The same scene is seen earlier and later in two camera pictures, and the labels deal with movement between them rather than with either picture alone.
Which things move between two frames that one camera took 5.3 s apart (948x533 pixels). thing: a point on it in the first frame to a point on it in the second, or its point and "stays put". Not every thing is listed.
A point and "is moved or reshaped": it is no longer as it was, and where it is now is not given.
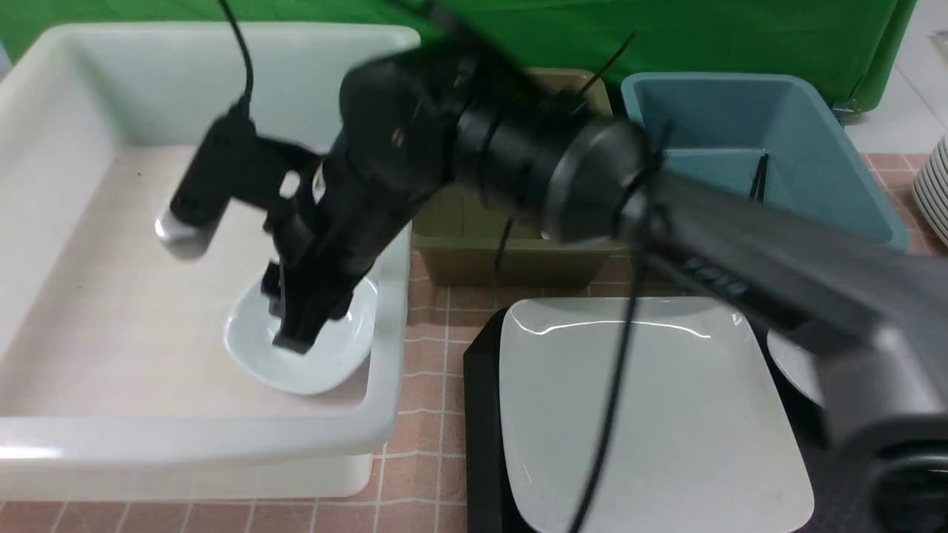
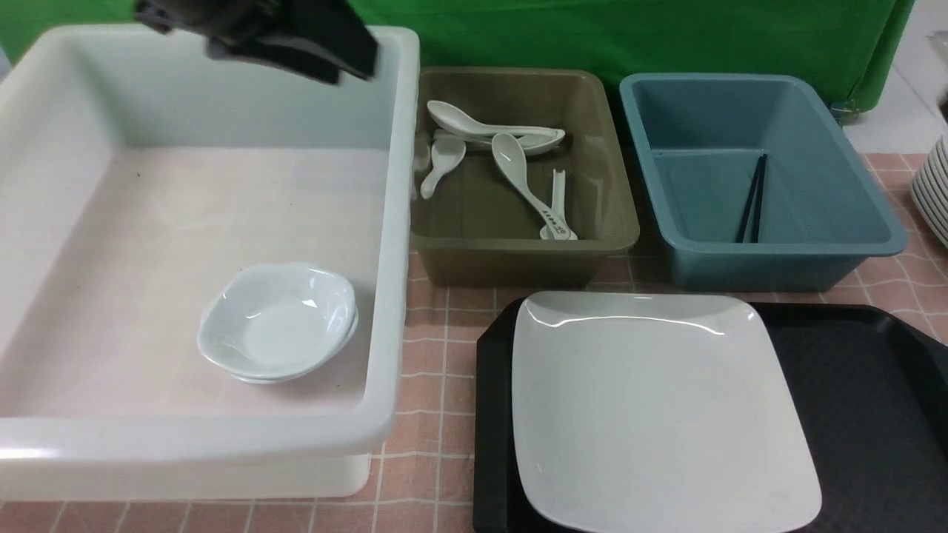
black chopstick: x=761 y=192 stays put
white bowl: x=251 y=329 is moved or reshaped
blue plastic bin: x=710 y=129 stays put
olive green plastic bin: x=461 y=239 stays put
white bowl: x=799 y=365 to x=285 y=377
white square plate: x=704 y=440 stays put
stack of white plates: x=930 y=192 stays put
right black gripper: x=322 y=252 to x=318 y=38
